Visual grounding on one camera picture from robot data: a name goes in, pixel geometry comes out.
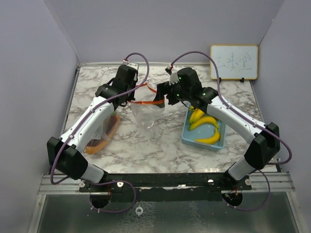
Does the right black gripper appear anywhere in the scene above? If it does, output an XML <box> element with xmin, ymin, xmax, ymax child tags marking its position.
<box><xmin>153</xmin><ymin>78</ymin><xmax>191</xmax><ymax>108</ymax></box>

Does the yellow banana bunch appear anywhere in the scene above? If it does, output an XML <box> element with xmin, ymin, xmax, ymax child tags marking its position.
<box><xmin>189</xmin><ymin>109</ymin><xmax>219</xmax><ymax>131</ymax></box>

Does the red orange papaya slice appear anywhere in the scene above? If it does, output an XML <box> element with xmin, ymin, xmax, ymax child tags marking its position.
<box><xmin>84</xmin><ymin>114</ymin><xmax>121</xmax><ymax>155</ymax></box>

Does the single yellow banana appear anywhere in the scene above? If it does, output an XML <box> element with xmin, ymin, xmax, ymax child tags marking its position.
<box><xmin>194</xmin><ymin>128</ymin><xmax>220</xmax><ymax>145</ymax></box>

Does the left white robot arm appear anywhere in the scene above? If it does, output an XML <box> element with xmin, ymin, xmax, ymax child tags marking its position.
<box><xmin>47</xmin><ymin>63</ymin><xmax>139</xmax><ymax>192</ymax></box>

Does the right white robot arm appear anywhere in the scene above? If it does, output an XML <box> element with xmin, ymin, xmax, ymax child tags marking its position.
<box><xmin>155</xmin><ymin>67</ymin><xmax>280</xmax><ymax>190</ymax></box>

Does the blue plastic basket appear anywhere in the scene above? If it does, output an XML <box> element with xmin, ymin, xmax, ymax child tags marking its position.
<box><xmin>182</xmin><ymin>104</ymin><xmax>226</xmax><ymax>150</ymax></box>

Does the small whiteboard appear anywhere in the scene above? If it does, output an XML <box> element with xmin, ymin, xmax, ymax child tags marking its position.
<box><xmin>210</xmin><ymin>44</ymin><xmax>259</xmax><ymax>81</ymax></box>

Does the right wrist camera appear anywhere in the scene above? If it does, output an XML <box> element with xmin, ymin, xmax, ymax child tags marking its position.
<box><xmin>165</xmin><ymin>66</ymin><xmax>179</xmax><ymax>85</ymax></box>

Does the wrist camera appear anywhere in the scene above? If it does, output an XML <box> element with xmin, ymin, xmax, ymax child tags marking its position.
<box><xmin>122</xmin><ymin>59</ymin><xmax>139</xmax><ymax>71</ymax></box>
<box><xmin>165</xmin><ymin>66</ymin><xmax>179</xmax><ymax>85</ymax></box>

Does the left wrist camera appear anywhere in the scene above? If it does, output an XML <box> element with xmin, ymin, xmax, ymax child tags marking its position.
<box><xmin>122</xmin><ymin>59</ymin><xmax>139</xmax><ymax>71</ymax></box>

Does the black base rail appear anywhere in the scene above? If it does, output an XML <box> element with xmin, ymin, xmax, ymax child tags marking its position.
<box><xmin>79</xmin><ymin>172</ymin><xmax>252</xmax><ymax>202</ymax></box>

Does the white ring pull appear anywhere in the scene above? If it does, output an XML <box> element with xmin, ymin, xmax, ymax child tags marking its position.
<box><xmin>135</xmin><ymin>206</ymin><xmax>143</xmax><ymax>216</ymax></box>

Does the aluminium extrusion rail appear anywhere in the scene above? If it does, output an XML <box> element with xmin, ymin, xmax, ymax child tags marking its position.
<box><xmin>38</xmin><ymin>172</ymin><xmax>295</xmax><ymax>195</ymax></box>

